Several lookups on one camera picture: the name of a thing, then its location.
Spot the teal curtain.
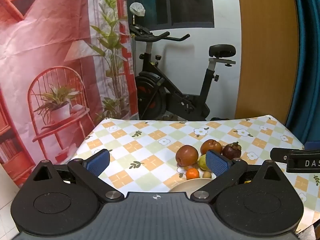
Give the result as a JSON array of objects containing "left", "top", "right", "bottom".
[{"left": 285, "top": 0, "right": 320, "bottom": 145}]

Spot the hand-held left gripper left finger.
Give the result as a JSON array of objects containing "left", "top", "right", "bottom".
[{"left": 26, "top": 149, "right": 125, "bottom": 203}]

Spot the small orange mandarin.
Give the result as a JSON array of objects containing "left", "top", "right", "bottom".
[{"left": 186, "top": 168, "right": 200, "bottom": 180}]

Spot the beige wooden plate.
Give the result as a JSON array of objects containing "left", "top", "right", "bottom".
[{"left": 169, "top": 178, "right": 213, "bottom": 193}]

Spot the black exercise bike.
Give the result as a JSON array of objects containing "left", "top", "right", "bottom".
[{"left": 129, "top": 15, "right": 237, "bottom": 122}]

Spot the dark window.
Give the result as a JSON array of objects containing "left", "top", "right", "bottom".
[{"left": 126, "top": 0, "right": 215, "bottom": 32}]

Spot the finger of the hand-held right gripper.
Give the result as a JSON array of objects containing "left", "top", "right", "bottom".
[{"left": 270, "top": 147, "right": 290, "bottom": 166}]

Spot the checkered floral tablecloth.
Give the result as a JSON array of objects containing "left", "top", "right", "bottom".
[{"left": 67, "top": 115, "right": 320, "bottom": 232}]

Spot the wooden door panel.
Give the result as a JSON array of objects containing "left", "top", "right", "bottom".
[{"left": 235, "top": 0, "right": 300, "bottom": 125}]

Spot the red printed backdrop cloth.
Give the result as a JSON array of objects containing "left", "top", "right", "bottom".
[{"left": 0, "top": 0, "right": 140, "bottom": 188}]

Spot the green round fruit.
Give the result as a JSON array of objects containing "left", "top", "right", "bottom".
[{"left": 198, "top": 154, "right": 209, "bottom": 170}]

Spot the purple mangosteen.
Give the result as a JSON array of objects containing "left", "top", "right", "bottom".
[{"left": 222, "top": 142, "right": 242, "bottom": 160}]

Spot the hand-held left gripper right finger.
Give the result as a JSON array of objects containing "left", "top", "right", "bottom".
[{"left": 190, "top": 149, "right": 295, "bottom": 202}]

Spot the red apple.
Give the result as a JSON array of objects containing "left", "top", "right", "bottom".
[
  {"left": 175, "top": 145, "right": 199, "bottom": 167},
  {"left": 200, "top": 139, "right": 223, "bottom": 157}
]

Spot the white cloth cover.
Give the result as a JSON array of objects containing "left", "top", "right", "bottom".
[{"left": 129, "top": 2, "right": 146, "bottom": 17}]

